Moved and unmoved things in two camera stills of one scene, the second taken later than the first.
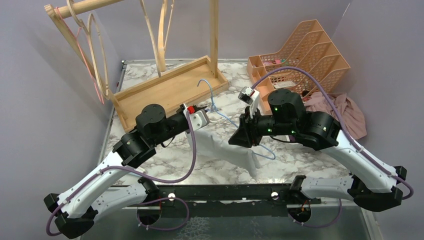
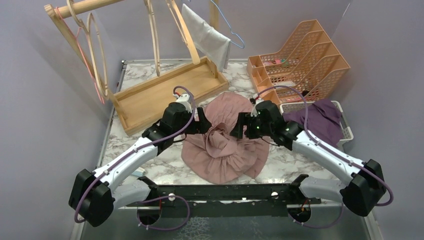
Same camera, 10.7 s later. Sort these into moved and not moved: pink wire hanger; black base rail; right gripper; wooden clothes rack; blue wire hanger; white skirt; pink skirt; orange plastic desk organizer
Moved: blue wire hanger; white skirt; pink skirt
Not moved: right gripper; black base rail; pink wire hanger; wooden clothes rack; orange plastic desk organizer
